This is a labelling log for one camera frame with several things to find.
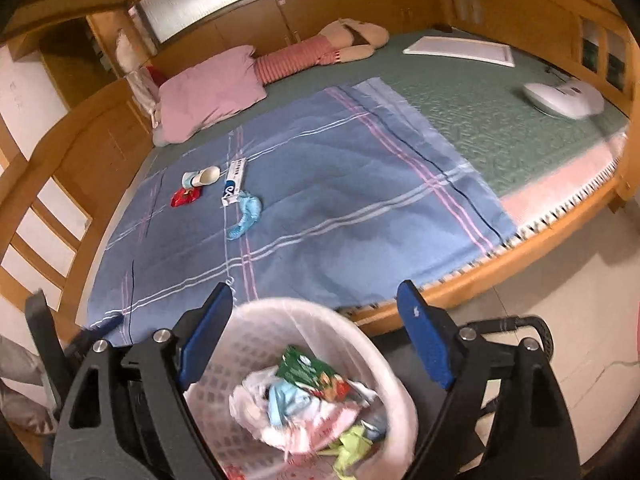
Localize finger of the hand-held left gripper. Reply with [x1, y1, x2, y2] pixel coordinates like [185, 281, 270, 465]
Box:
[74, 313, 126, 354]

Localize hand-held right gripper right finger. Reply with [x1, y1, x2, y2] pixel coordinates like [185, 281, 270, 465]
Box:
[396, 280, 583, 480]

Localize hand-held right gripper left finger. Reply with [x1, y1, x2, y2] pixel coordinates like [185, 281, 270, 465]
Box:
[52, 282, 235, 480]

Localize white lined waste basket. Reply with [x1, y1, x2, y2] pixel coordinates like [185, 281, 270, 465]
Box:
[181, 297, 419, 480]

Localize light blue wrapper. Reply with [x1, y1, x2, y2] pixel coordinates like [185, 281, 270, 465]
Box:
[266, 379, 312, 429]

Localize green snack packet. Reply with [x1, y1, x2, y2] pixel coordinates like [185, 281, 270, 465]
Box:
[276, 345, 352, 402]

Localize light green wrapper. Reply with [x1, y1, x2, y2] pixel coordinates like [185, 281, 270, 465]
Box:
[319, 422, 387, 477]

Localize pink plastic bag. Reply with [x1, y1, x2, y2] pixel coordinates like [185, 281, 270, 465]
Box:
[229, 369, 392, 455]

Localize blue face mask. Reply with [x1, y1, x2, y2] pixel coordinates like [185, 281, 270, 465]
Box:
[226, 192, 264, 241]

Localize red wrapper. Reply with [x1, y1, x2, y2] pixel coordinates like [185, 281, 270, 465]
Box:
[170, 187, 204, 208]

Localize white medicine box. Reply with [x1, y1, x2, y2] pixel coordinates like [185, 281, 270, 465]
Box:
[220, 158, 250, 207]

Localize white paper cup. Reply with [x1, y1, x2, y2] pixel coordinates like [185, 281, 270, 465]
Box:
[181, 165, 221, 189]

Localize blue plaid blanket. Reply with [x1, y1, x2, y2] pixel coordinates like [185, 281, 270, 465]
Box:
[86, 76, 519, 350]

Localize pink sheet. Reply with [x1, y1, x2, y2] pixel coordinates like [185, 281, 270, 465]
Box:
[499, 152, 628, 222]

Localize green bedspread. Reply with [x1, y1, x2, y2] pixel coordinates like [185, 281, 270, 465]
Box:
[131, 29, 629, 202]

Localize pink pillow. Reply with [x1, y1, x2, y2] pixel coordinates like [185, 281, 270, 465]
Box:
[158, 44, 268, 144]

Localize white plush toy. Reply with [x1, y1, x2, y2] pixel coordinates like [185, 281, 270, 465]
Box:
[115, 29, 162, 133]

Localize white handheld appliance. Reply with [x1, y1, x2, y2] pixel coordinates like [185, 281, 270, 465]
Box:
[521, 78, 607, 122]

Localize white flat board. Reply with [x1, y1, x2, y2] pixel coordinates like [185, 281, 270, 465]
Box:
[402, 35, 517, 69]

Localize striped plush doll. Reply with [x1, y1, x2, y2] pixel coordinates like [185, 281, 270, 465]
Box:
[254, 20, 392, 86]

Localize black cable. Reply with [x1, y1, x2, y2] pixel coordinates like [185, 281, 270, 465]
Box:
[126, 260, 137, 344]

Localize wooden bed frame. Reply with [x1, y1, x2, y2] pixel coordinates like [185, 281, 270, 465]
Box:
[0, 0, 640, 343]

